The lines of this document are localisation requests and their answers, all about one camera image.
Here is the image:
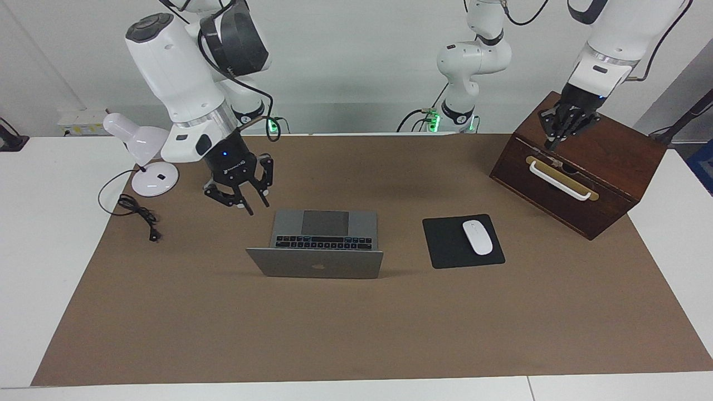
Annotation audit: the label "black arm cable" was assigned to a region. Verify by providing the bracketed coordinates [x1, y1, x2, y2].
[198, 22, 275, 159]
[624, 0, 694, 82]

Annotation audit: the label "white wall power strip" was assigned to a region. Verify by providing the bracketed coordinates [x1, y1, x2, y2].
[57, 109, 109, 137]

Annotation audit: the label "white computer mouse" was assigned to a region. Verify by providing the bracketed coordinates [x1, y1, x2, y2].
[462, 220, 494, 256]

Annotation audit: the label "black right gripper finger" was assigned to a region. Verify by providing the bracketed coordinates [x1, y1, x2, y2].
[253, 157, 275, 208]
[203, 179, 255, 217]

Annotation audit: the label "black lamp power cable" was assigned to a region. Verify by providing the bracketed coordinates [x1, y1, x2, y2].
[98, 169, 162, 243]

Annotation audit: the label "gold handle plate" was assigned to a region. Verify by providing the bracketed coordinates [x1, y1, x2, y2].
[525, 155, 600, 202]

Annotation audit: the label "black mouse pad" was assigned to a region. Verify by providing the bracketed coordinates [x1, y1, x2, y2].
[422, 214, 506, 270]

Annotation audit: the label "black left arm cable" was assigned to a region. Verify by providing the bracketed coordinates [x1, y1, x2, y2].
[624, 0, 694, 82]

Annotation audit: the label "black stand pole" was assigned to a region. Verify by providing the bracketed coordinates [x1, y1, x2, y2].
[649, 89, 713, 146]

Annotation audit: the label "black left base cables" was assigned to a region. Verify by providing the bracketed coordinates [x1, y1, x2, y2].
[397, 84, 449, 133]

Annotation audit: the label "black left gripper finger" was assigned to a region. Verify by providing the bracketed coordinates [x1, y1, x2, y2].
[563, 110, 602, 143]
[538, 105, 565, 151]

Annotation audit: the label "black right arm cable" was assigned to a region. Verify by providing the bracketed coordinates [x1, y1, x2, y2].
[198, 22, 275, 159]

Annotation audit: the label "blue object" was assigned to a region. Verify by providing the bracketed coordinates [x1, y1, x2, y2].
[686, 139, 713, 195]

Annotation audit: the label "white box handle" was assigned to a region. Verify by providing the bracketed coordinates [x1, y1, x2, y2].
[528, 160, 592, 201]

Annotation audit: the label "black clamp mount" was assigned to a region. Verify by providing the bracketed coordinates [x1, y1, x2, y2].
[0, 117, 30, 152]

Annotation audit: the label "dark wooden box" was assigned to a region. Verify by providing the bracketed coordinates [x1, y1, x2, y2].
[489, 91, 668, 241]

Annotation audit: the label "silver laptop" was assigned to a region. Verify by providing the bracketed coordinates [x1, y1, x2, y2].
[246, 209, 384, 280]

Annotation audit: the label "brown table mat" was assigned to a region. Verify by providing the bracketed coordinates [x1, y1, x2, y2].
[31, 133, 713, 387]

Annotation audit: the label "white desk lamp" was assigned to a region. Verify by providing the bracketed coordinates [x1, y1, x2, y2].
[102, 113, 180, 198]

